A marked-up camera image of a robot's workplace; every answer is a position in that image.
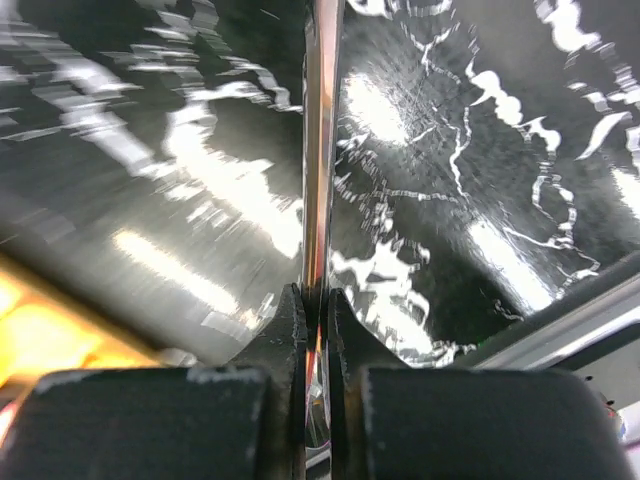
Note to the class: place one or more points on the metal tongs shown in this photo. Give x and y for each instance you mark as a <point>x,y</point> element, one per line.
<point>321,88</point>

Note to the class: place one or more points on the yellow plastic tray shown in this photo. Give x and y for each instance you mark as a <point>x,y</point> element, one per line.
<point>44,330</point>

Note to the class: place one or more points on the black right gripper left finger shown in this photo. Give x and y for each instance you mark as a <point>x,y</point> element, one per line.
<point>242,420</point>

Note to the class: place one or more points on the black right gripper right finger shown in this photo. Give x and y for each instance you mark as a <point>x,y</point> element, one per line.
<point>389,421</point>

